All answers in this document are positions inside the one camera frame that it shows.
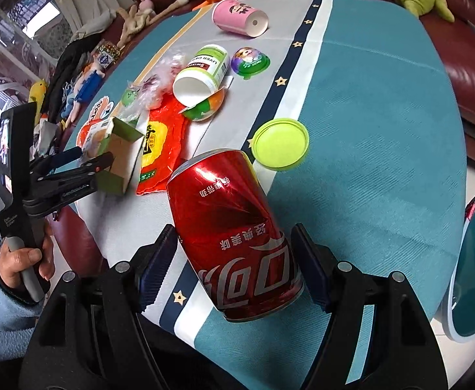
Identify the small yellow bird toy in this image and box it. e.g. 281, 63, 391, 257
28, 80, 48, 126

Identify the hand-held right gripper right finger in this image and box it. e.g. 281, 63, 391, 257
290, 223, 450, 390

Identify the green plastic lid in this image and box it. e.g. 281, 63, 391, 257
251, 118, 309, 171

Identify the small green jelly cup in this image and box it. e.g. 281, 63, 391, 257
120, 85, 141, 108

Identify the person's left hand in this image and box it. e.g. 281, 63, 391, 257
0, 223, 56, 293

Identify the red soda can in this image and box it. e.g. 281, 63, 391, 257
166, 149, 305, 322

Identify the orange and white packet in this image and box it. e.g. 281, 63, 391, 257
77, 97, 114, 159

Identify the purple jelly cup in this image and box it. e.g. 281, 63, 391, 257
230, 46, 271, 80

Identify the orange green ball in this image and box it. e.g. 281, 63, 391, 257
181, 87, 226, 123

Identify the white bottle with green label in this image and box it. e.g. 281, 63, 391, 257
172, 44, 230, 108

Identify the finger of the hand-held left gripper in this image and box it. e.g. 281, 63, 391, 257
29, 147, 84, 179
22, 152, 115, 218

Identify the pink rabbit plush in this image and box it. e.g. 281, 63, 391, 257
117, 0, 189, 47

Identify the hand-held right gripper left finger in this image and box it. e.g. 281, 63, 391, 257
18, 223, 179, 390

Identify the black cloth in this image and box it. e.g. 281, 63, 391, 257
40, 41, 100, 123

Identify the doll in blue clothes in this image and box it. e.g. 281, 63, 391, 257
61, 41, 122, 124

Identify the green cardboard box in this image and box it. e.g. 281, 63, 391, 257
95, 117, 145, 195

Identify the clear plastic wrapper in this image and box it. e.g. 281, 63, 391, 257
132, 55, 189, 110

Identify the pink paper cup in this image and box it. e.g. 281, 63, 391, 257
212, 0, 269, 37

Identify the orange snack packet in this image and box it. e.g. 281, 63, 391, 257
136, 95, 189, 198

